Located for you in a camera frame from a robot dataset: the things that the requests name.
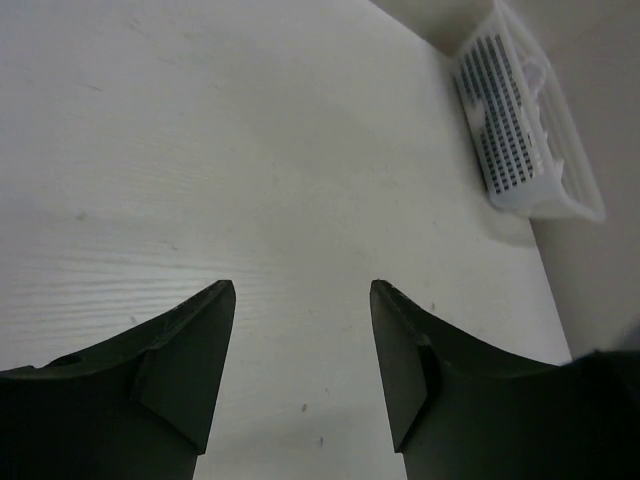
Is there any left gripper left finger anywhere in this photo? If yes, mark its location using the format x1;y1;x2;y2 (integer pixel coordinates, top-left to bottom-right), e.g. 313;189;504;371
1;280;235;479

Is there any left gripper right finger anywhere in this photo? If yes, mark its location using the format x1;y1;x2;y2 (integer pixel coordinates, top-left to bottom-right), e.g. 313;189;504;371
370;280;639;479

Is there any white tank top in basket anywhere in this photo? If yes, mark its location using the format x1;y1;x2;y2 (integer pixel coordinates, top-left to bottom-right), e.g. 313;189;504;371
521;56;564;180

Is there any white plastic basket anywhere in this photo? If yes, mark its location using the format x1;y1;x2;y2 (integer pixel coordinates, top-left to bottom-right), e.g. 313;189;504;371
451;1;606;222

